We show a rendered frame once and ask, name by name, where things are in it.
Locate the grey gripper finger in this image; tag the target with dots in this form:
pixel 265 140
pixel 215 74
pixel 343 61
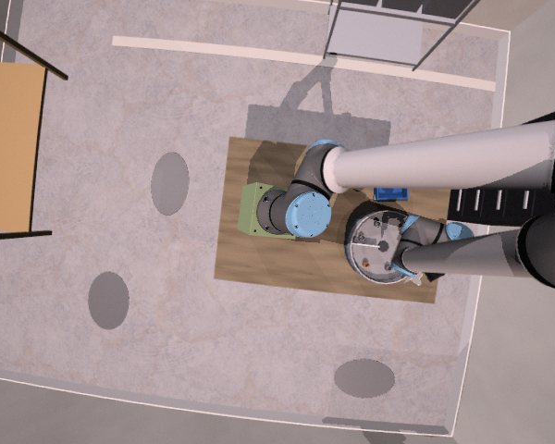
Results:
pixel 415 279

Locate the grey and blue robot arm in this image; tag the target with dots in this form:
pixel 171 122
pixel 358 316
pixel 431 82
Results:
pixel 516 158

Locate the blue crate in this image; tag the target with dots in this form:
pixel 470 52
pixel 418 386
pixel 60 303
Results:
pixel 390 193

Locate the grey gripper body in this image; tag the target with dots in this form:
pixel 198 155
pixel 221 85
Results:
pixel 433 276

